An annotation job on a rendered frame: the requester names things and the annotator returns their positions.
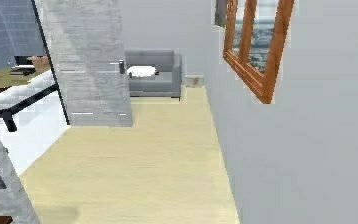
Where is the grey room door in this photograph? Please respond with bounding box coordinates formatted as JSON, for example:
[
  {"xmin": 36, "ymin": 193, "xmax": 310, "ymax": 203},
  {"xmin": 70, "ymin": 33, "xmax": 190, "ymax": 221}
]
[{"xmin": 31, "ymin": 0, "xmax": 134, "ymax": 128}]

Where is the small grey box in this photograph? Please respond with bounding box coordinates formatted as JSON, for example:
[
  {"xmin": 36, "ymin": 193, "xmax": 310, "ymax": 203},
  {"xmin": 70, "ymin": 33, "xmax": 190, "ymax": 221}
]
[{"xmin": 184, "ymin": 74, "xmax": 205, "ymax": 89}]

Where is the olive green table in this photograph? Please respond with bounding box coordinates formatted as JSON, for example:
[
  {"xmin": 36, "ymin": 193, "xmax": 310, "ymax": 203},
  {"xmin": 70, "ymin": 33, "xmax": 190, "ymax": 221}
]
[{"xmin": 0, "ymin": 63, "xmax": 52, "ymax": 92}]

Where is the white cushion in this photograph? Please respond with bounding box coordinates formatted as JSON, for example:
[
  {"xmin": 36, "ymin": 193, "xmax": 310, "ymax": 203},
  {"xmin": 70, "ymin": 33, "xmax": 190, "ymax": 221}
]
[{"xmin": 126, "ymin": 65, "xmax": 160, "ymax": 79}]

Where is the grey sofa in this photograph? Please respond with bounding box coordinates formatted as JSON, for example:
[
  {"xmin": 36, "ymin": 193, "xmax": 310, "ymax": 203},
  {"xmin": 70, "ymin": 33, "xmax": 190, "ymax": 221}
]
[{"xmin": 124, "ymin": 49, "xmax": 184, "ymax": 100}]

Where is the white bed with black frame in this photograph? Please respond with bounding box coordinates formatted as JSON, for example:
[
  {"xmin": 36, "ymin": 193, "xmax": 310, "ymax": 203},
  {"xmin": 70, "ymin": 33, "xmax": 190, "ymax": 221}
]
[{"xmin": 0, "ymin": 68, "xmax": 71, "ymax": 177}]

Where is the black door handle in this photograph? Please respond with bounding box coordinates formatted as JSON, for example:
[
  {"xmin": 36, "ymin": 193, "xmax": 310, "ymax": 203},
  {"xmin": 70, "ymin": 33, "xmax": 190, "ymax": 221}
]
[{"xmin": 109, "ymin": 59, "xmax": 126, "ymax": 75}]

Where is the black laptop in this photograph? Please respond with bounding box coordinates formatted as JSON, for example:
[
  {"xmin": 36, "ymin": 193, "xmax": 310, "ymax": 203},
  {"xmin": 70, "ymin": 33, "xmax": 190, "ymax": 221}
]
[{"xmin": 10, "ymin": 55, "xmax": 45, "ymax": 76}]

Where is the brown framed window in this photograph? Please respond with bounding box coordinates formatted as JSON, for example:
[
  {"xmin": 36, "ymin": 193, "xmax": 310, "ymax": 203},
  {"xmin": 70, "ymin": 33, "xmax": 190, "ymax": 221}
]
[{"xmin": 222, "ymin": 0, "xmax": 296, "ymax": 105}]

